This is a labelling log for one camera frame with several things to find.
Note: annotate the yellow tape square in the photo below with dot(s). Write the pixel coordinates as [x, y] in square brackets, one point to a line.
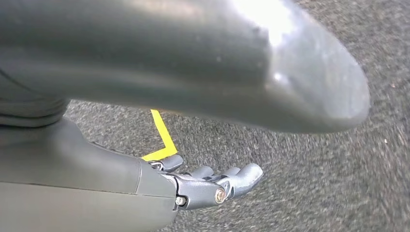
[163, 134]

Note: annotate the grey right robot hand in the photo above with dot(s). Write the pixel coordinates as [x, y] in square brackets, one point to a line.
[160, 48]

